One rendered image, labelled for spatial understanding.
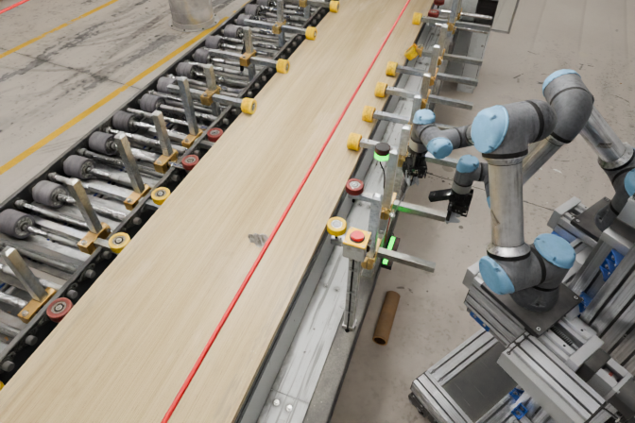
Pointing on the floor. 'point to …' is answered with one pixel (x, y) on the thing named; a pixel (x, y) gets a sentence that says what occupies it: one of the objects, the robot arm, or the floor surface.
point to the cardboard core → (386, 318)
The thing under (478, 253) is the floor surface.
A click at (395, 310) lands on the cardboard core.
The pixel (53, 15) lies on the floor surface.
